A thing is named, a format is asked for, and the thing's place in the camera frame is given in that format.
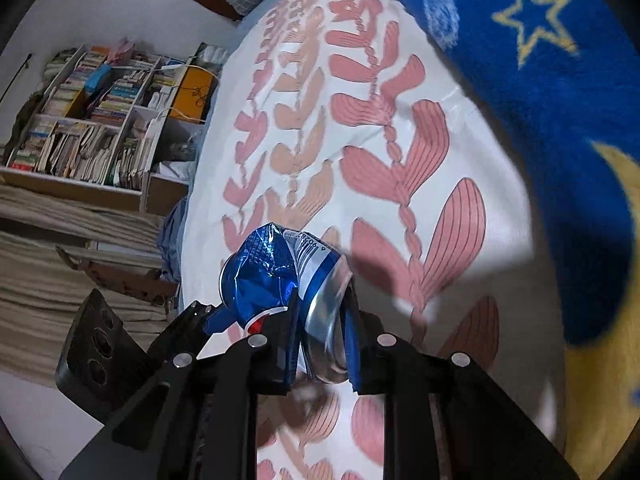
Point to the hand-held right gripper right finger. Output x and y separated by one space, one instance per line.
425 385

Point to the white pink-patterned bed sheet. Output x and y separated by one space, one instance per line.
350 160

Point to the orange box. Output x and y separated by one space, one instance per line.
192 95

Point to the dark wooden chair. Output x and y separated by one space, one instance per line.
125 277

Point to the rows of books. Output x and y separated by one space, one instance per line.
85 135

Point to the blue printed fleece blanket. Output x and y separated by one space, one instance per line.
550 135

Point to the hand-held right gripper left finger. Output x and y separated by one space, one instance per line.
235 385

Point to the white wooden bookshelf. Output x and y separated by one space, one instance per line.
140 190

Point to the blue cloth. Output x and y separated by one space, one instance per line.
172 240

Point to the light blue box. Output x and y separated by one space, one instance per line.
97 79

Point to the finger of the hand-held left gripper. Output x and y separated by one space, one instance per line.
192 325

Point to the crushed blue drink can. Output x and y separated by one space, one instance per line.
272 280

